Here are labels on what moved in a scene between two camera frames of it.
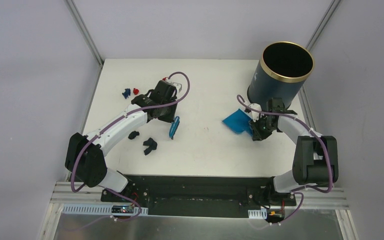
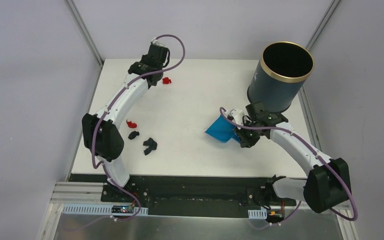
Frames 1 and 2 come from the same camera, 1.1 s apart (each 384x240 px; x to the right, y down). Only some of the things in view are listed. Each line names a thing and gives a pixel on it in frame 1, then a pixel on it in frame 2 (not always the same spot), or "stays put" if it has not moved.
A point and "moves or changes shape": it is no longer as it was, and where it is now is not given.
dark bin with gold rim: x=282 y=68 stays put
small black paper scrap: x=133 y=134 stays put
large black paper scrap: x=152 y=145 stays put
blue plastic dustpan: x=239 y=121 moves or changes shape
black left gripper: x=170 y=112 to x=158 y=54
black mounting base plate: x=199 y=195 stays put
